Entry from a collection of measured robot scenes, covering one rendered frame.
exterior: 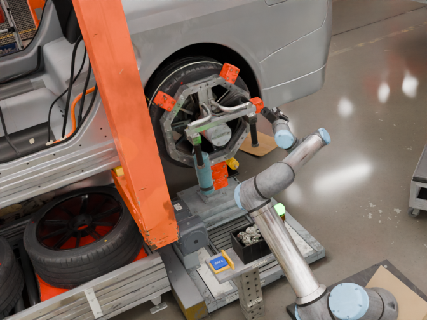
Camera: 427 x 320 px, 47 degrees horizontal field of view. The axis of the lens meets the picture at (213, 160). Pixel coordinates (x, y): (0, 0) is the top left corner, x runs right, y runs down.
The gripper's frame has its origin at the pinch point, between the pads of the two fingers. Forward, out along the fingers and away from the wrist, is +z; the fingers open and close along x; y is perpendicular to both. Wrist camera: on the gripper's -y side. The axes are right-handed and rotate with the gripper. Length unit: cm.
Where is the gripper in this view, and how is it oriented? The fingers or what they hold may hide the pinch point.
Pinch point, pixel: (272, 108)
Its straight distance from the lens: 290.1
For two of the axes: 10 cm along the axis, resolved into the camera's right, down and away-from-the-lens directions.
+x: 5.6, -7.2, -4.1
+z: -0.2, -5.1, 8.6
